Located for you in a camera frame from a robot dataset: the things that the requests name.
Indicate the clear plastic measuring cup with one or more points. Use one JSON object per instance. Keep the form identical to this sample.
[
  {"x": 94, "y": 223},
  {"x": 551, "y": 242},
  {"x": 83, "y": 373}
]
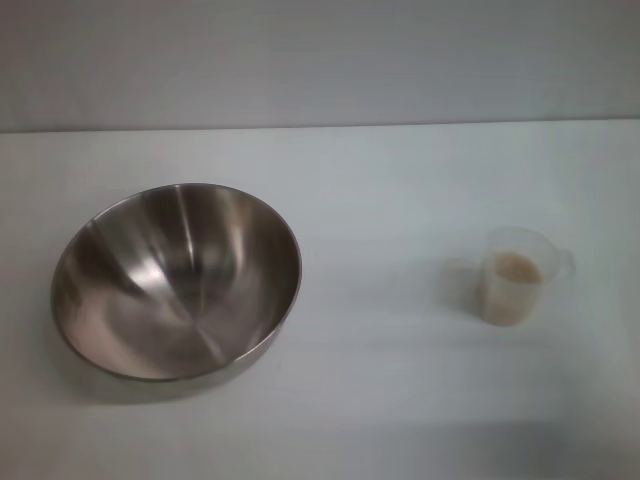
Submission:
[{"x": 505, "y": 240}]

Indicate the white rice grains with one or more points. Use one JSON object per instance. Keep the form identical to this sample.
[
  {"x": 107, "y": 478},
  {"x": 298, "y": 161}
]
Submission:
[{"x": 515, "y": 280}]

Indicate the stainless steel mixing bowl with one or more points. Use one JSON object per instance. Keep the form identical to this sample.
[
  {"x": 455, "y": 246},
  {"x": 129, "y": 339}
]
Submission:
[{"x": 175, "y": 300}]

